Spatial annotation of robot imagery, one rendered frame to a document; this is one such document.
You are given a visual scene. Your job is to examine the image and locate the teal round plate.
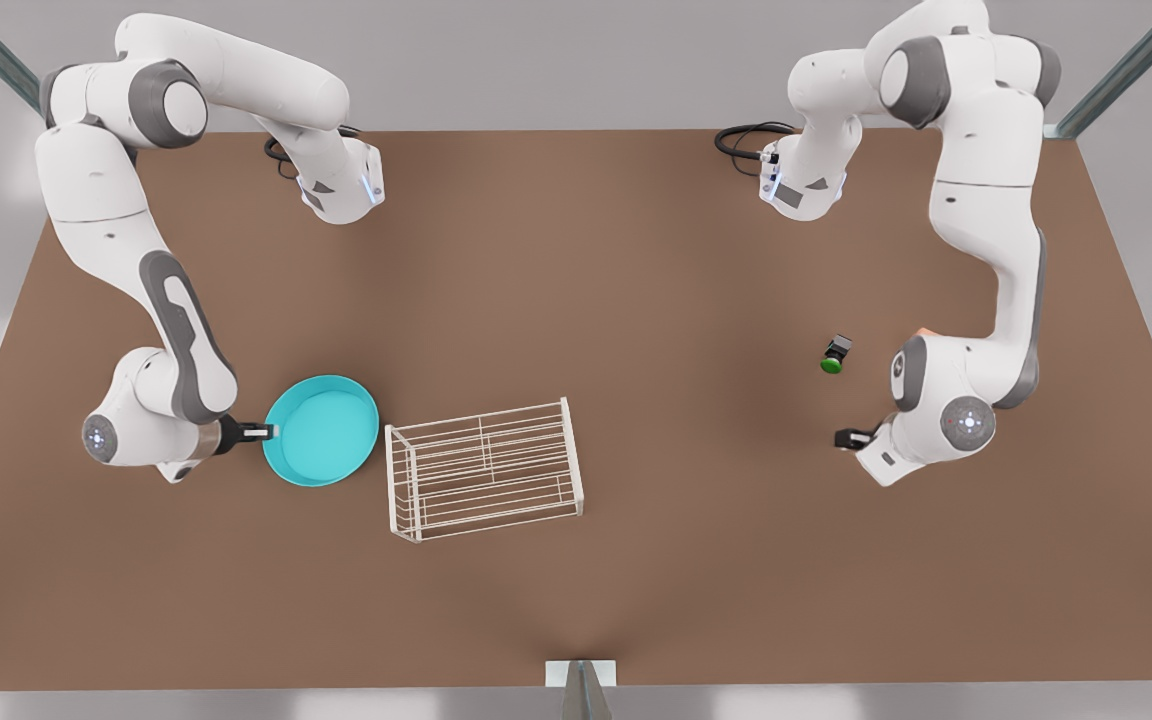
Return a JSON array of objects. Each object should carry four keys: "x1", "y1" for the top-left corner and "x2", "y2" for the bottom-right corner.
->
[{"x1": 262, "y1": 375, "x2": 381, "y2": 489}]

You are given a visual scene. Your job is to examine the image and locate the black cable loop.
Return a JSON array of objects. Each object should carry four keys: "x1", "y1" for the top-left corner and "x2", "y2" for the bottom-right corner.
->
[
  {"x1": 263, "y1": 124, "x2": 364, "y2": 182},
  {"x1": 713, "y1": 121, "x2": 801, "y2": 182}
]

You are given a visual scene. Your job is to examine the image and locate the white wire shelf rack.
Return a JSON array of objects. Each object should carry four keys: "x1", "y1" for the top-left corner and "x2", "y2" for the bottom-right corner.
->
[{"x1": 384, "y1": 396, "x2": 586, "y2": 545}]

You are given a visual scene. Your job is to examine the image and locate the silver frame post with foot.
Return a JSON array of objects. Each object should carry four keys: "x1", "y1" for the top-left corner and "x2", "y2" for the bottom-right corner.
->
[{"x1": 545, "y1": 659, "x2": 618, "y2": 720}]

